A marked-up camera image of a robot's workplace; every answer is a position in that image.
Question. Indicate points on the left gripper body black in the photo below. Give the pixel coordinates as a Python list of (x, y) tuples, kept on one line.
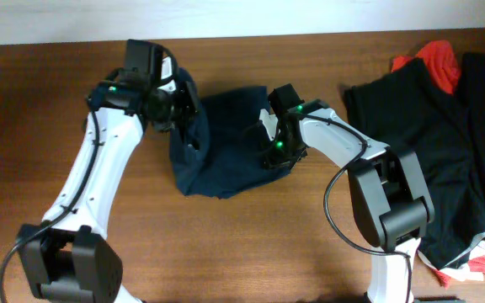
[(188, 106)]

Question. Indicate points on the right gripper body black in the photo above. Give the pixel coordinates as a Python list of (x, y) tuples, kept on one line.
[(277, 153)]

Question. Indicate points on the navy blue shorts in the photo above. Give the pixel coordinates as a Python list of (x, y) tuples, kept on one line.
[(219, 154)]

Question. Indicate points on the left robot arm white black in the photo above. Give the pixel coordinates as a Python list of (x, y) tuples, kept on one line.
[(66, 258)]

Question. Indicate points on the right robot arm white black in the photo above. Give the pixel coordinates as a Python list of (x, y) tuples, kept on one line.
[(390, 199)]

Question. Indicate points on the black t-shirt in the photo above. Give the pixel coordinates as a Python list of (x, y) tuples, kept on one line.
[(406, 110)]

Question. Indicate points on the red garment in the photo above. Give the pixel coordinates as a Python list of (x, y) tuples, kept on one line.
[(440, 60)]

